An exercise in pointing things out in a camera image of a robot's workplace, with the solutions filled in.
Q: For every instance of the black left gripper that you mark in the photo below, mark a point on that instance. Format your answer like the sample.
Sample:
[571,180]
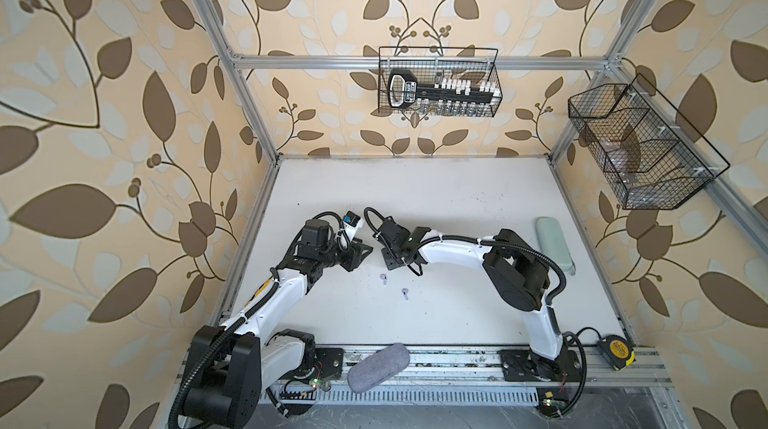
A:
[355,257]

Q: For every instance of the black wire basket back wall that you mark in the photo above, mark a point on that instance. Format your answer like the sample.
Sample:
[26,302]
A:
[473,63]

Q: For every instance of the black wire basket wall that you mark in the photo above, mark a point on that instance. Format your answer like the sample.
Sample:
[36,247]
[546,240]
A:
[473,63]
[653,156]

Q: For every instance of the black socket holder rail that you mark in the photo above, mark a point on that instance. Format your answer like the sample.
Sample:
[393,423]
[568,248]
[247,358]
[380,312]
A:
[404,89]

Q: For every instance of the grey felt glasses case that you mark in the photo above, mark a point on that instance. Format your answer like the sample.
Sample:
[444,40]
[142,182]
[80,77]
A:
[378,368]

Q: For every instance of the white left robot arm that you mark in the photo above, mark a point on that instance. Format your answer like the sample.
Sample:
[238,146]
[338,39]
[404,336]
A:
[230,366]

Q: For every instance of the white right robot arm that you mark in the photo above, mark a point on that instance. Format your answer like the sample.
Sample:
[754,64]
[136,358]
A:
[523,277]

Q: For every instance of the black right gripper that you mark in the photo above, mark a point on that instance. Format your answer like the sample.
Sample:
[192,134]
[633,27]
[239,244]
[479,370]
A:
[389,263]

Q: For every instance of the yellow tape measure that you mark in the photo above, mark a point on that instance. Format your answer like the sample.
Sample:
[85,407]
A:
[617,351]

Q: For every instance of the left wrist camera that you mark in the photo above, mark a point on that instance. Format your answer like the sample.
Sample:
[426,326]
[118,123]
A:
[351,223]

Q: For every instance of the black wire basket right wall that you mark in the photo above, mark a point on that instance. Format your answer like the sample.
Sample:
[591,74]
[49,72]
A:
[653,156]

